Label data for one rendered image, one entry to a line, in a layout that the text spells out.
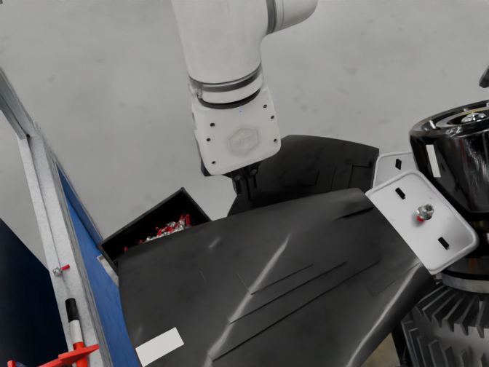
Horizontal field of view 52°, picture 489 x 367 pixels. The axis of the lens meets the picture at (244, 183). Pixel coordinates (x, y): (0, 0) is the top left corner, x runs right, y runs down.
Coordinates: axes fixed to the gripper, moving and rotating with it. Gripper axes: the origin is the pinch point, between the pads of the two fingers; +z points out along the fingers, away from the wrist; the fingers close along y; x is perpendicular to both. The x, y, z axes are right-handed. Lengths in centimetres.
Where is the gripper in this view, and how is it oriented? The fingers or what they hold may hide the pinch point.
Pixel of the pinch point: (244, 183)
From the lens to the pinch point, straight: 68.2
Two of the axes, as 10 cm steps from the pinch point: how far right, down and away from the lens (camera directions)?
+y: 9.2, -3.5, 2.0
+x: -3.8, -6.0, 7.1
